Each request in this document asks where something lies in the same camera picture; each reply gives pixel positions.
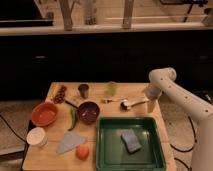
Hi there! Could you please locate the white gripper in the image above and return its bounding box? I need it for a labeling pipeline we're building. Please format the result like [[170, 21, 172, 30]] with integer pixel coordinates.
[[143, 83, 162, 113]]

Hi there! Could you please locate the white handled dish brush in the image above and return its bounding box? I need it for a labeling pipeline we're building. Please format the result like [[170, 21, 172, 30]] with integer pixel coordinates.
[[120, 98, 148, 111]]

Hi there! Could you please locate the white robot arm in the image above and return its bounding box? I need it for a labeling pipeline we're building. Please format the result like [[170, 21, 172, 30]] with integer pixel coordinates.
[[144, 67, 213, 171]]

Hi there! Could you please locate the purple bowl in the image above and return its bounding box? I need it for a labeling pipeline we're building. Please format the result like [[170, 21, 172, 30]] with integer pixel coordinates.
[[77, 101, 100, 124]]

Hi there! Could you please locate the orange bowl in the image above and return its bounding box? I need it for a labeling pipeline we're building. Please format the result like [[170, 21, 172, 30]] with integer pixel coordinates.
[[31, 102, 58, 127]]

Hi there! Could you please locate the blue sponge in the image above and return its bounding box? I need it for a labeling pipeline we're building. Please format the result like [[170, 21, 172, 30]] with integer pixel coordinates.
[[121, 129, 142, 153]]

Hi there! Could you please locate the green translucent cup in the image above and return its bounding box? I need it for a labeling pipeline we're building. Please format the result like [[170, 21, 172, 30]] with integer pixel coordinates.
[[106, 81, 117, 97]]

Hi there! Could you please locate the green plastic tray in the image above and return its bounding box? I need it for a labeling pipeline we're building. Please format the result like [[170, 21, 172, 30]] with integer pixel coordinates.
[[96, 117, 166, 171]]

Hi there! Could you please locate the dark metal cup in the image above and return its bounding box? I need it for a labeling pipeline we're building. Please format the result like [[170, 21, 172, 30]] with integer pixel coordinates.
[[78, 84, 89, 99]]

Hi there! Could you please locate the green chili pepper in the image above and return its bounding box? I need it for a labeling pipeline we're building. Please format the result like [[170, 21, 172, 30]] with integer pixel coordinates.
[[68, 108, 77, 131]]

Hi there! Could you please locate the black spoon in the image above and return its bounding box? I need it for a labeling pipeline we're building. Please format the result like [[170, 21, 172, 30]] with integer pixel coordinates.
[[64, 100, 78, 109]]

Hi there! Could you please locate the orange fruit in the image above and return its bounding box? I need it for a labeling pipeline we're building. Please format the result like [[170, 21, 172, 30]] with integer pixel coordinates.
[[76, 145, 89, 160]]

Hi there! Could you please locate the light blue cloth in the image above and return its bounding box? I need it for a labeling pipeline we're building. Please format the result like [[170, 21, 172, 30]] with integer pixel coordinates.
[[56, 131, 87, 154]]

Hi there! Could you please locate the white cup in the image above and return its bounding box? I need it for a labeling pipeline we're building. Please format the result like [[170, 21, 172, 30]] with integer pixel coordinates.
[[26, 127, 47, 147]]

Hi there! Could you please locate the black cable right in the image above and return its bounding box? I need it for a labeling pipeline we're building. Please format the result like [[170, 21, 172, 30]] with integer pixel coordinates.
[[169, 114, 198, 171]]

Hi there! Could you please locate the black cable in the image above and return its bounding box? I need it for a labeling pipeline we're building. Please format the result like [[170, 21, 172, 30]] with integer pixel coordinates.
[[0, 114, 31, 171], [169, 114, 198, 171]]

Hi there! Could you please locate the black cable left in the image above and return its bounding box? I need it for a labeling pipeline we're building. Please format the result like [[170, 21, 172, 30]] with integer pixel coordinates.
[[0, 114, 31, 171]]

